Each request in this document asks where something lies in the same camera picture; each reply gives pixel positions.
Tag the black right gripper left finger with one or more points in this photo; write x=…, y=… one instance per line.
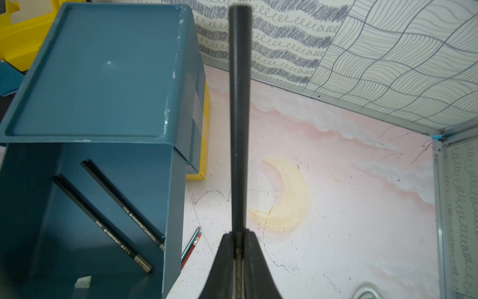
x=220, y=283

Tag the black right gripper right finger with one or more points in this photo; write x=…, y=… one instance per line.
x=258, y=281

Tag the black charcoal pencil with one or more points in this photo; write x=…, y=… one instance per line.
x=81, y=201
x=240, y=16
x=93, y=170

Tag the teal drawer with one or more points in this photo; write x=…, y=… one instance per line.
x=50, y=249

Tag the yellow bottom drawer unit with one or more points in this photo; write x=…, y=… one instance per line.
x=201, y=175

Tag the teal drawer cabinet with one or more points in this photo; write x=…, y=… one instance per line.
x=114, y=73

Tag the red black pencil beside green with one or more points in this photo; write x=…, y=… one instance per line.
x=191, y=252

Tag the green striped pencil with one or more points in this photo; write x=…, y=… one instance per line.
x=198, y=229

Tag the yellow black toolbox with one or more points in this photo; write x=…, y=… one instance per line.
x=24, y=26

